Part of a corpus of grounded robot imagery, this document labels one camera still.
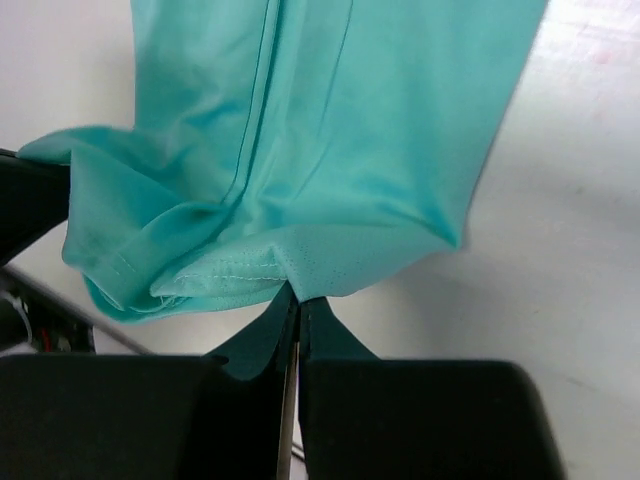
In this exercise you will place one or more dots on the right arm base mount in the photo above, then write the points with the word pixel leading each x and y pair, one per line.
pixel 31 321

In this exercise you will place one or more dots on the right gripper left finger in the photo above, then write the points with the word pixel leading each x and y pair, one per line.
pixel 227 414

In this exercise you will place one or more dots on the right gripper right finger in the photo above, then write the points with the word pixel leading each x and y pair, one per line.
pixel 363 417

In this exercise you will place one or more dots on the teal t shirt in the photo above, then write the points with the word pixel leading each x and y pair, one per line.
pixel 321 144

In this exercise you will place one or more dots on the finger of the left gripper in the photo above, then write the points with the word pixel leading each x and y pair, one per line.
pixel 34 198

